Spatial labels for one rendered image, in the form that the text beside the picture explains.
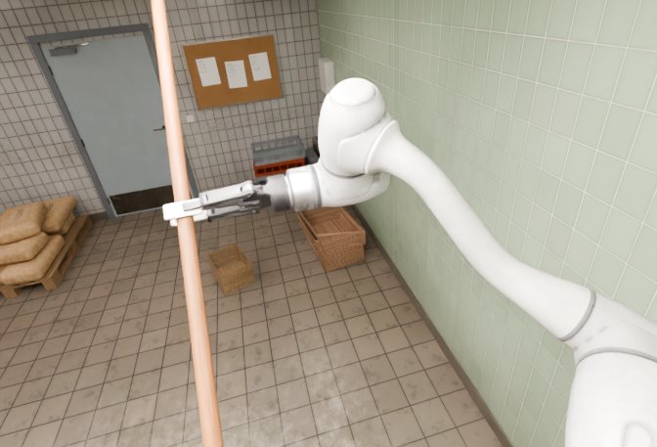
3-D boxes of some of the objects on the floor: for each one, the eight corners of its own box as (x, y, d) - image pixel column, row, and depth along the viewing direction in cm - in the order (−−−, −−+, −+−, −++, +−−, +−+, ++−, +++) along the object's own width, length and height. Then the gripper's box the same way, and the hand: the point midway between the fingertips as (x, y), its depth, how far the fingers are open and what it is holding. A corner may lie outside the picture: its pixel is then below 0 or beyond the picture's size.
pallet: (57, 288, 363) (50, 277, 356) (-35, 308, 349) (-44, 296, 342) (93, 224, 465) (88, 214, 458) (22, 238, 451) (17, 228, 444)
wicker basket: (318, 275, 346) (315, 251, 332) (301, 243, 392) (297, 220, 378) (366, 259, 358) (365, 237, 345) (343, 230, 405) (341, 208, 391)
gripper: (291, 194, 66) (154, 222, 63) (292, 220, 81) (181, 244, 78) (284, 157, 69) (150, 182, 65) (285, 189, 84) (177, 210, 80)
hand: (185, 212), depth 72 cm, fingers closed on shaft, 3 cm apart
